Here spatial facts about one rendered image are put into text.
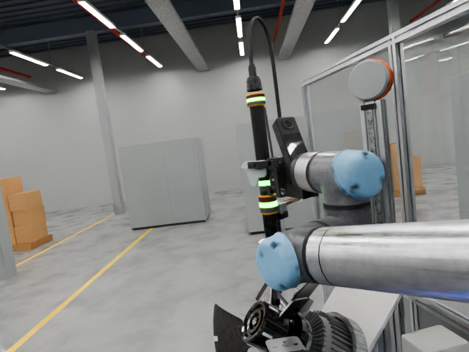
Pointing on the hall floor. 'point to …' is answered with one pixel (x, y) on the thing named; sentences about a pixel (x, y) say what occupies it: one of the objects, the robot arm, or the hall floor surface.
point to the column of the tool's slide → (382, 147)
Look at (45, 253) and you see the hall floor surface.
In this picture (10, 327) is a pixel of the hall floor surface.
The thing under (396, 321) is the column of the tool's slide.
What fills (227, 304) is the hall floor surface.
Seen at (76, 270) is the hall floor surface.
